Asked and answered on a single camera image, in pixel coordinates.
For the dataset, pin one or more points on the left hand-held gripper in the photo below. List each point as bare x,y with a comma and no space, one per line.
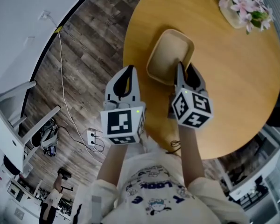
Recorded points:
119,125

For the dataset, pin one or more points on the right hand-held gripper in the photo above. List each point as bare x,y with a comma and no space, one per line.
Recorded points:
193,108

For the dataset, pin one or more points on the beige square tray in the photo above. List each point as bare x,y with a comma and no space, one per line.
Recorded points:
169,55

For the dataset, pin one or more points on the person's right forearm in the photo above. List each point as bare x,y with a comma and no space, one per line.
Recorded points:
192,157

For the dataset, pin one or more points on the person's left forearm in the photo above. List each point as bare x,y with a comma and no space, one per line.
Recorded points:
112,164

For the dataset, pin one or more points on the round wooden table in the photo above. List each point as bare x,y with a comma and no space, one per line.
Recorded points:
235,78

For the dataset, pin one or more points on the white power strip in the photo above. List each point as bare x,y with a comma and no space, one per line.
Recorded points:
93,136

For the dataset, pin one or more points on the yellow floor tape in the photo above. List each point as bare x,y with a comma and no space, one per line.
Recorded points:
58,29

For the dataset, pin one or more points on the pink flowers in beige pot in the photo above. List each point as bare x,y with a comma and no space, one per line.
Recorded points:
243,6

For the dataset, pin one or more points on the white cabinet desk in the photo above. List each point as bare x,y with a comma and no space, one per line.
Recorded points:
254,171

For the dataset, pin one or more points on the person's white printed shirt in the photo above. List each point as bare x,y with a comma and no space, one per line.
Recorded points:
158,195

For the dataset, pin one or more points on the white desk with slanted legs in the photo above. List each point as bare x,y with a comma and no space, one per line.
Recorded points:
11,134

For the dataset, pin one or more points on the white wall outlet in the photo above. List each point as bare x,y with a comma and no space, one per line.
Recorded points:
44,15

